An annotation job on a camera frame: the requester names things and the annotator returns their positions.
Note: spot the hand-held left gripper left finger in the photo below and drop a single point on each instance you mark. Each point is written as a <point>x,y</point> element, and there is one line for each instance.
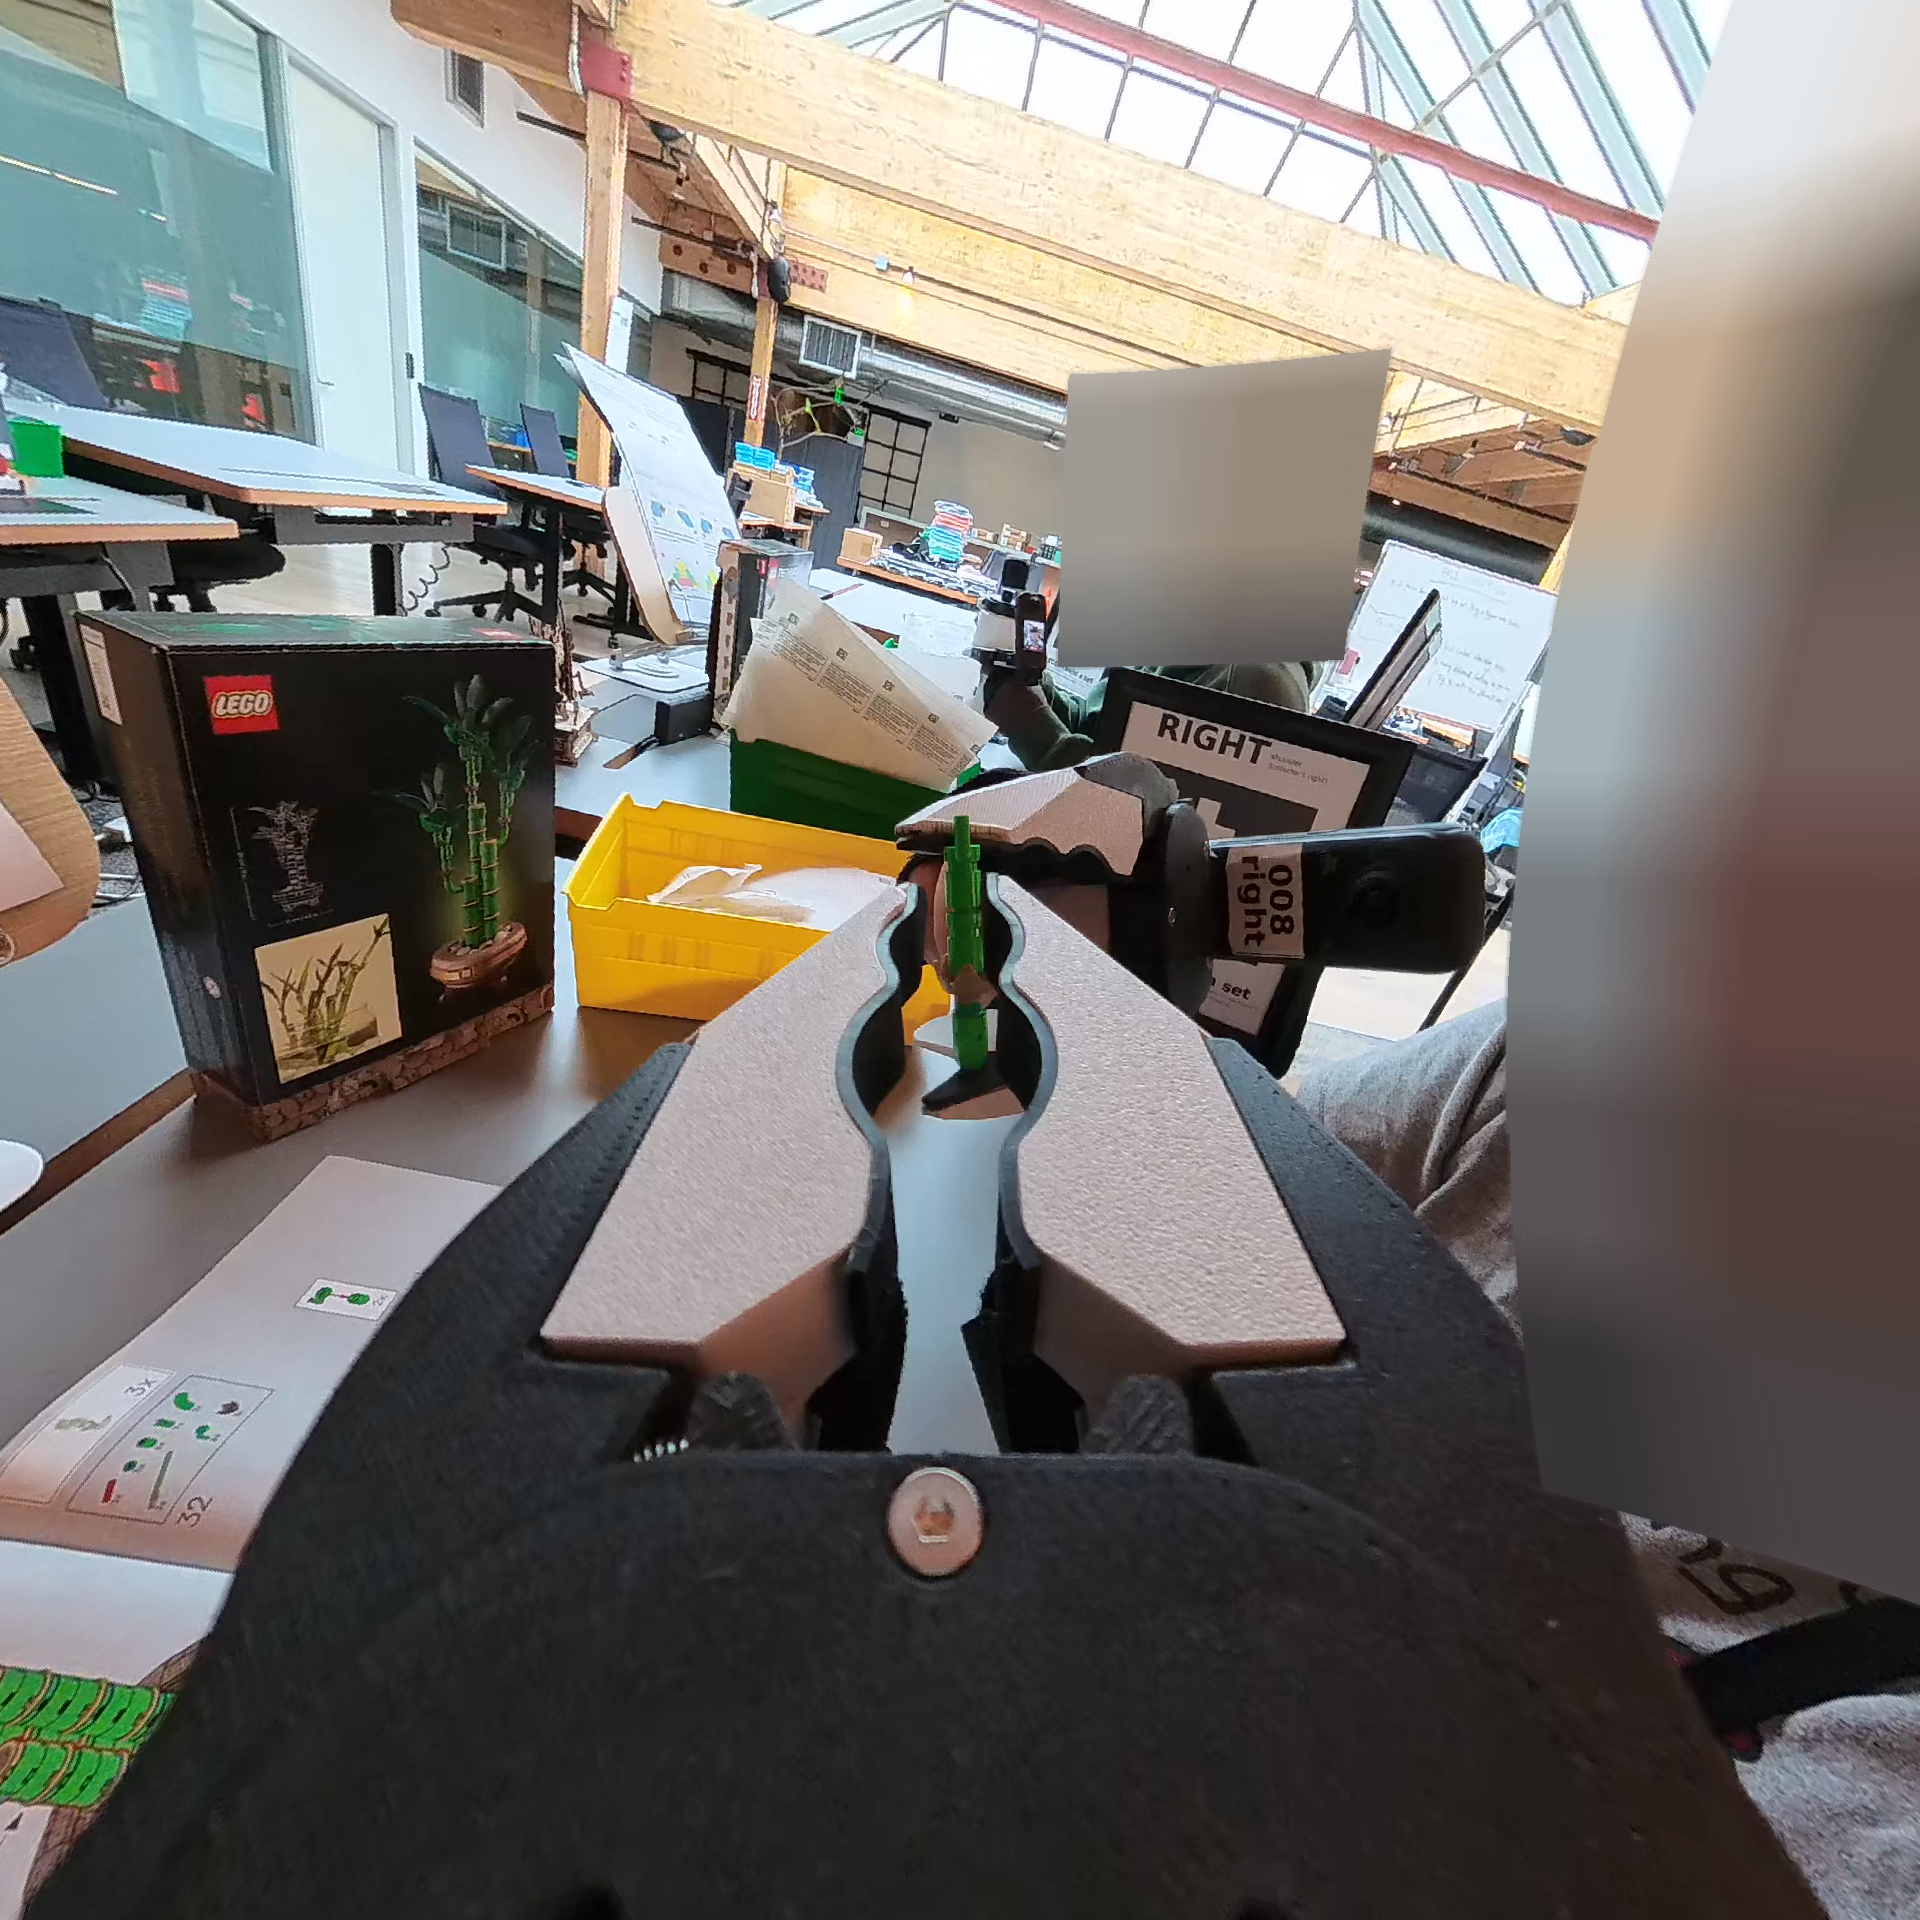
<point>733,1171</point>

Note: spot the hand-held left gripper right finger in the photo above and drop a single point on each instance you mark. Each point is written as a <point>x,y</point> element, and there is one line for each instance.
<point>1171,1185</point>

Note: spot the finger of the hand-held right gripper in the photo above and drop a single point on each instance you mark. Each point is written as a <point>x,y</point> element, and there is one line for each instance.
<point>1003,809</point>
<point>1103,819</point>

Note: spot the green lego bamboo stalk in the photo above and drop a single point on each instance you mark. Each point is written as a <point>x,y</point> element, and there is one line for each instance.
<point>961,902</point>

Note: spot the black lego set box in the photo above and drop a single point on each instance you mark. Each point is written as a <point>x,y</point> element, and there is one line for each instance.
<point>299,869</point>

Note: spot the lego instruction booklet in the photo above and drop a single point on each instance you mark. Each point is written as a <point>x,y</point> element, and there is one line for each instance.
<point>224,1350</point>

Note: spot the green plastic bin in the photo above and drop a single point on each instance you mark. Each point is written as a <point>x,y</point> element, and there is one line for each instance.
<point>809,796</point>

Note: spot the printed paper sheets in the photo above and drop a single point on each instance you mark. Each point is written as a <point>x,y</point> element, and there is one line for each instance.
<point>840,691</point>

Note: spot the yellow plastic bin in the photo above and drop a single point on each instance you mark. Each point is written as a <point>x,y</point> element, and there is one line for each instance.
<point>661,961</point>

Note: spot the clear plastic bag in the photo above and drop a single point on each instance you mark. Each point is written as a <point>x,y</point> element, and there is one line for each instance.
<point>751,889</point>

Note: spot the white plastic stand base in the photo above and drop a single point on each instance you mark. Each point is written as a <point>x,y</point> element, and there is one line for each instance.
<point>645,676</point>

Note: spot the whiteboard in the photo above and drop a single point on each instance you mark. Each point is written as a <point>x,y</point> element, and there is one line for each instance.
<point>1483,646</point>

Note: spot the wooden mechanical model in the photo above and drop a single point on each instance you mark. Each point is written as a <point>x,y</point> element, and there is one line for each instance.
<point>571,691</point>

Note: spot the wooden clipboard with instruction sheet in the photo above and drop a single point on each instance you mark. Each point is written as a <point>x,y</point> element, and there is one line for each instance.
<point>661,495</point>

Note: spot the grey top office desk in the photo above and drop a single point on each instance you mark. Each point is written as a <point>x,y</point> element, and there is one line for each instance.
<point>299,474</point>
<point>547,489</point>
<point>106,518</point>

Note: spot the black office chair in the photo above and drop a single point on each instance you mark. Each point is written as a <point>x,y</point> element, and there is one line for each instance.
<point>541,442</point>
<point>465,466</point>

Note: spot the wooden chair back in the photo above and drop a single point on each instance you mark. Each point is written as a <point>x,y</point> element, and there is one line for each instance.
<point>36,839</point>

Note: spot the green cup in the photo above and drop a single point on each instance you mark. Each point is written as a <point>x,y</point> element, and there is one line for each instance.
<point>35,452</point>

